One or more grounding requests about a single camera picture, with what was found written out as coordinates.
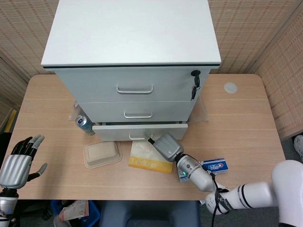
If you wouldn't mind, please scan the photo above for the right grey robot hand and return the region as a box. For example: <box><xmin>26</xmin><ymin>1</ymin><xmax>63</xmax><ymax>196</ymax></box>
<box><xmin>147</xmin><ymin>131</ymin><xmax>185</xmax><ymax>163</ymax></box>

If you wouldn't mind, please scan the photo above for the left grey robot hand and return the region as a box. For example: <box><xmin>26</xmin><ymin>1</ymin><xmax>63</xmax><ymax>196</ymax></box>
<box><xmin>0</xmin><ymin>134</ymin><xmax>48</xmax><ymax>190</ymax></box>

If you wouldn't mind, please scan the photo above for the silver metal drawer handle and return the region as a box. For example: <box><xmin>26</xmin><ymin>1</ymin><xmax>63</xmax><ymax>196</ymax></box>
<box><xmin>124</xmin><ymin>112</ymin><xmax>154</xmax><ymax>119</ymax></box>
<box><xmin>116</xmin><ymin>85</ymin><xmax>154</xmax><ymax>96</ymax></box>
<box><xmin>129</xmin><ymin>133</ymin><xmax>153</xmax><ymax>141</ymax></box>

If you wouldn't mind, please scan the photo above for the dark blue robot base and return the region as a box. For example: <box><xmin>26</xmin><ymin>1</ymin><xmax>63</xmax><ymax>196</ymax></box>
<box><xmin>99</xmin><ymin>200</ymin><xmax>201</xmax><ymax>227</ymax></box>

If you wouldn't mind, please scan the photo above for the white shallow drawer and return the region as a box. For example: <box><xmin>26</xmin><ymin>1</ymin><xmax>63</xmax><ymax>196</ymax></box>
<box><xmin>76</xmin><ymin>101</ymin><xmax>196</xmax><ymax>123</ymax></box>

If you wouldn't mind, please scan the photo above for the white deep drawer with lock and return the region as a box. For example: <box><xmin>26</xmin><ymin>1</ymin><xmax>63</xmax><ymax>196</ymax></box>
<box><xmin>54</xmin><ymin>67</ymin><xmax>209</xmax><ymax>103</ymax></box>

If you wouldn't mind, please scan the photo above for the white three-drawer cabinet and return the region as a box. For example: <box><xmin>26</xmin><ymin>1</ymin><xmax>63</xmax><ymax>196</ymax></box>
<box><xmin>40</xmin><ymin>0</ymin><xmax>222</xmax><ymax>143</ymax></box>

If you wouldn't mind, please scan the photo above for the white yellow Lexicon envelope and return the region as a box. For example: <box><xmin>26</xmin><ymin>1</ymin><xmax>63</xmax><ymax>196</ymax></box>
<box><xmin>128</xmin><ymin>140</ymin><xmax>174</xmax><ymax>175</ymax></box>

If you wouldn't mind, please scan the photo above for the blue white toothpaste box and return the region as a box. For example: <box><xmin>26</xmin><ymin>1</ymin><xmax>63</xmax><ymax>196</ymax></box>
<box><xmin>178</xmin><ymin>157</ymin><xmax>230</xmax><ymax>183</ymax></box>

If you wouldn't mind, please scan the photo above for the beige upturned food container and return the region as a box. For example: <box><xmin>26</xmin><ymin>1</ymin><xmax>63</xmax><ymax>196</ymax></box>
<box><xmin>83</xmin><ymin>141</ymin><xmax>123</xmax><ymax>169</ymax></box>

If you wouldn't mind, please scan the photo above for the black key bunch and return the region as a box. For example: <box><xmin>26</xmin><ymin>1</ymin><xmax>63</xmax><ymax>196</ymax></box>
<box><xmin>190</xmin><ymin>70</ymin><xmax>202</xmax><ymax>101</ymax></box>

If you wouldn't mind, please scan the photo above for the pink paper bag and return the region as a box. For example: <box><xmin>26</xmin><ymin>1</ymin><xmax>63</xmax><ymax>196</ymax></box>
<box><xmin>58</xmin><ymin>200</ymin><xmax>90</xmax><ymax>222</ymax></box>

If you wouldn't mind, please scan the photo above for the blue green drink can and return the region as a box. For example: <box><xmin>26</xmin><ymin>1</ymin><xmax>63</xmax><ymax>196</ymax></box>
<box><xmin>75</xmin><ymin>114</ymin><xmax>96</xmax><ymax>136</ymax></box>

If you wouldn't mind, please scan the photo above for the blue plastic bin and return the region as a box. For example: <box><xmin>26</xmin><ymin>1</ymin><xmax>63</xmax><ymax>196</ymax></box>
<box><xmin>49</xmin><ymin>200</ymin><xmax>101</xmax><ymax>227</ymax></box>

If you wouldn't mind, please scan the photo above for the white shoe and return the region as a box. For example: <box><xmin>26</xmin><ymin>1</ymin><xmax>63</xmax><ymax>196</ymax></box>
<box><xmin>293</xmin><ymin>135</ymin><xmax>303</xmax><ymax>164</ymax></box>

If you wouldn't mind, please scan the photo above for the woven folding screen panel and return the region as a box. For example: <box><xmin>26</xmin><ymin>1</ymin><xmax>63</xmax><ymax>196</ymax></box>
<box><xmin>250</xmin><ymin>30</ymin><xmax>303</xmax><ymax>140</ymax></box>

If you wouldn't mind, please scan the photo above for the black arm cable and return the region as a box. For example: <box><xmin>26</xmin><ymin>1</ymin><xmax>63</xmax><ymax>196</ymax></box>
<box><xmin>201</xmin><ymin>165</ymin><xmax>232</xmax><ymax>227</ymax></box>

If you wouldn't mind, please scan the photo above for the white round cable grommet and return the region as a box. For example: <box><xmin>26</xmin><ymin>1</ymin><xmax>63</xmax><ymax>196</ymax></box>
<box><xmin>223</xmin><ymin>81</ymin><xmax>238</xmax><ymax>94</ymax></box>

